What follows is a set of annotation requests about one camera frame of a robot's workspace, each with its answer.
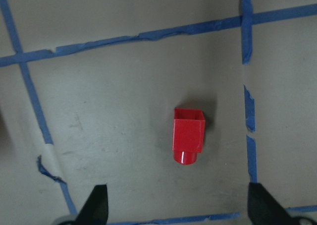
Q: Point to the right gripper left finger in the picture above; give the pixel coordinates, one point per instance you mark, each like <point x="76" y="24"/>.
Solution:
<point x="95" y="209"/>

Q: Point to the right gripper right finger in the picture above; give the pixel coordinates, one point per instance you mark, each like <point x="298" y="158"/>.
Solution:
<point x="263" y="209"/>

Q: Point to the red one-stud block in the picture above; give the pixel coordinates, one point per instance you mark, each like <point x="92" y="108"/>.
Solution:
<point x="188" y="135"/>

